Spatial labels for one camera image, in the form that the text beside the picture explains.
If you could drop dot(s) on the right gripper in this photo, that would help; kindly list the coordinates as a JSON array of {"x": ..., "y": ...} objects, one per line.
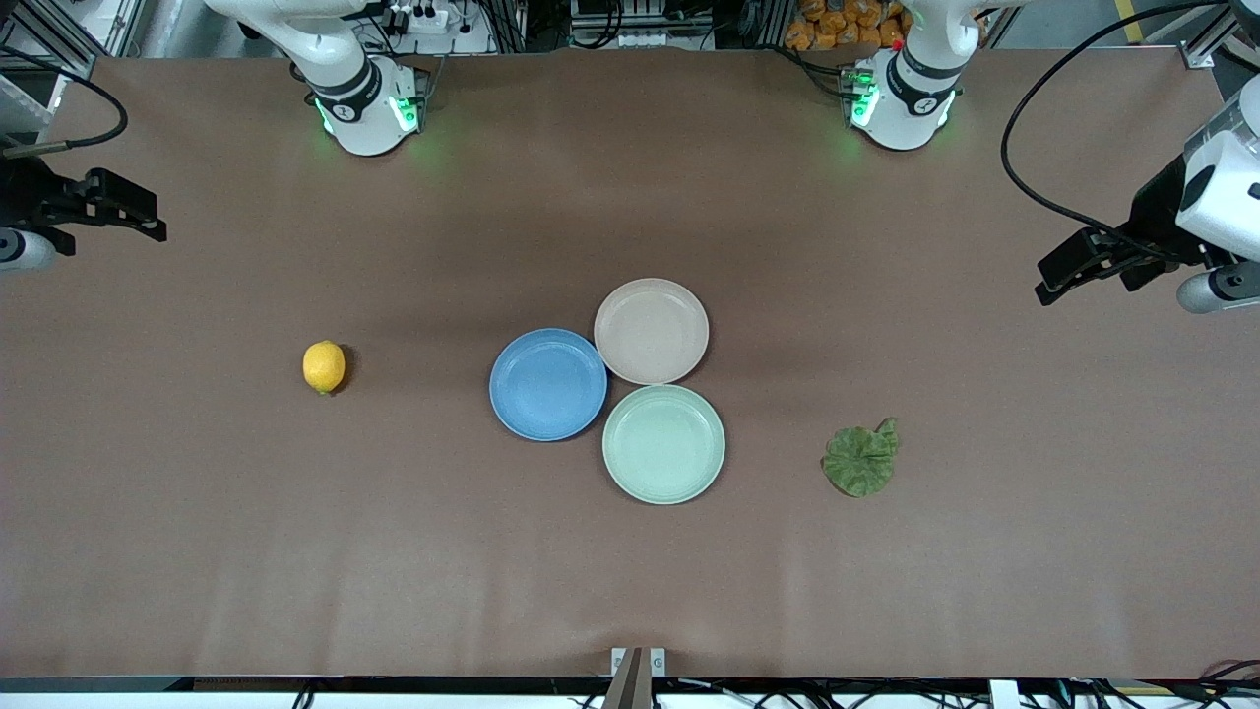
[{"x": 28, "y": 194}]

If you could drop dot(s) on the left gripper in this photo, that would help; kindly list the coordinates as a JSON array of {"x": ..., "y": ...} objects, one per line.
[{"x": 1154, "y": 219}]

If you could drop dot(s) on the yellow lemon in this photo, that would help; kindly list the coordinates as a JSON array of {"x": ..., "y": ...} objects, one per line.
[{"x": 324, "y": 366}]

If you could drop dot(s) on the green lettuce leaf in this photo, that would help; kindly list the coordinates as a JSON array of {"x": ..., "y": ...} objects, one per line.
[{"x": 859, "y": 461}]

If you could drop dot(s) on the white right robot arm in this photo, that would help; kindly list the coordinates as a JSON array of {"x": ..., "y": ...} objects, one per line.
[{"x": 364, "y": 118}]

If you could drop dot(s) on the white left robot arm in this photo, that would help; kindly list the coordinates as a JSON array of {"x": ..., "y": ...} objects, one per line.
[{"x": 901, "y": 118}]

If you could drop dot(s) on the orange snack bags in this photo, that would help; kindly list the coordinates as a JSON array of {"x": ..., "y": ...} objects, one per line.
[{"x": 837, "y": 25}]

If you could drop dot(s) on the white power strip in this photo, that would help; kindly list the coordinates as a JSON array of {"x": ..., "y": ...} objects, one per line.
[{"x": 423, "y": 18}]

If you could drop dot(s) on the beige plate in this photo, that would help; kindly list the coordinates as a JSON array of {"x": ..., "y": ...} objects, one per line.
[{"x": 650, "y": 330}]

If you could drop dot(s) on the blue plate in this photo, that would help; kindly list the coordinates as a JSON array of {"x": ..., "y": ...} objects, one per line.
[{"x": 548, "y": 384}]

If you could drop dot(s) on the pale green plate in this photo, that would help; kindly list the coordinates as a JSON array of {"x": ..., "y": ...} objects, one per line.
[{"x": 664, "y": 443}]

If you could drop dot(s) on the aluminium frame profile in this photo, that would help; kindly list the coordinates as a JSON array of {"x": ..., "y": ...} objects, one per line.
[
  {"x": 69, "y": 39},
  {"x": 1216, "y": 34}
]

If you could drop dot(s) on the metal table edge bracket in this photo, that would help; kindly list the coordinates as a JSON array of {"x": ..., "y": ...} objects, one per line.
[{"x": 630, "y": 675}]

